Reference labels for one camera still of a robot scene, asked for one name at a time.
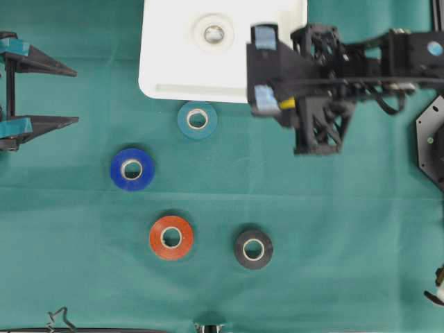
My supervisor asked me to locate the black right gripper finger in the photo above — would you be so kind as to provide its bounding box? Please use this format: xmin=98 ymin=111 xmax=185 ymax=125
xmin=246 ymin=24 xmax=312 ymax=90
xmin=251 ymin=85 xmax=298 ymax=128

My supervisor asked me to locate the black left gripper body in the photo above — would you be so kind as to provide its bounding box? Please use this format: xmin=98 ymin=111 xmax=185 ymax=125
xmin=1 ymin=52 xmax=19 ymax=151

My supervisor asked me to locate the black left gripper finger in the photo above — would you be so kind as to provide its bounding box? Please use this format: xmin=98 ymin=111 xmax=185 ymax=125
xmin=1 ymin=31 xmax=77 ymax=77
xmin=1 ymin=115 xmax=79 ymax=146

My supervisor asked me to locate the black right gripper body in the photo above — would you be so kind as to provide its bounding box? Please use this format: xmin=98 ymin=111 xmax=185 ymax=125
xmin=290 ymin=24 xmax=385 ymax=155

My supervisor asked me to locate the yellow tape roll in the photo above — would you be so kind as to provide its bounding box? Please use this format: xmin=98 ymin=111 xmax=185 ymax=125
xmin=279 ymin=98 xmax=296 ymax=110

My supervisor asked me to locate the white tape roll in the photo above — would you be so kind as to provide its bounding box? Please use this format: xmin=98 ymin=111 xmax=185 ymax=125
xmin=191 ymin=13 xmax=234 ymax=53

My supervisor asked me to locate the black tape roll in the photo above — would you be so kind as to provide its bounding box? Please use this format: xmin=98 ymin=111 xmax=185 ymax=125
xmin=234 ymin=229 xmax=273 ymax=270

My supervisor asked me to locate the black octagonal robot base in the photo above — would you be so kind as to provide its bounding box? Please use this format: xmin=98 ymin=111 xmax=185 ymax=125
xmin=416 ymin=95 xmax=443 ymax=191

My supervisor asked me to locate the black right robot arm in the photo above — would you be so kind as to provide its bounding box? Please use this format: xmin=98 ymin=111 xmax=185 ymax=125
xmin=246 ymin=24 xmax=443 ymax=155

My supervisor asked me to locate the teal tape roll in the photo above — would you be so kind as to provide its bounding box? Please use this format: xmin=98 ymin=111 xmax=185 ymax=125
xmin=177 ymin=101 xmax=218 ymax=140

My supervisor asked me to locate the white plastic case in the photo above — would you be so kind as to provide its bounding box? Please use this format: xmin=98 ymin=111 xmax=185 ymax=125
xmin=138 ymin=1 xmax=308 ymax=103

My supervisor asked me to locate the blue tape roll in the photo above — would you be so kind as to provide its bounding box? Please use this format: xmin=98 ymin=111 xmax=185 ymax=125
xmin=110 ymin=148 xmax=155 ymax=191

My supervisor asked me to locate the red tape roll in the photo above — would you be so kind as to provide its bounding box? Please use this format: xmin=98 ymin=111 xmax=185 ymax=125
xmin=148 ymin=215 xmax=194 ymax=261

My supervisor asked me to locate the green table cloth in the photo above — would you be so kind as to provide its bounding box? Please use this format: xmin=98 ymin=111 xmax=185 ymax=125
xmin=1 ymin=1 xmax=443 ymax=332

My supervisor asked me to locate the silver metal clamp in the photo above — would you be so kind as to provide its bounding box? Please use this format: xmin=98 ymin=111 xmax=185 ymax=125
xmin=194 ymin=323 xmax=225 ymax=333

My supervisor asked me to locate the white black tool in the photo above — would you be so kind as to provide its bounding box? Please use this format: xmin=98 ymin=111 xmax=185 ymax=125
xmin=423 ymin=266 xmax=444 ymax=307

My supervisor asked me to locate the bent metal wire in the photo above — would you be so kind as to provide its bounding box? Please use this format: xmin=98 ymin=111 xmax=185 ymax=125
xmin=46 ymin=306 xmax=76 ymax=330

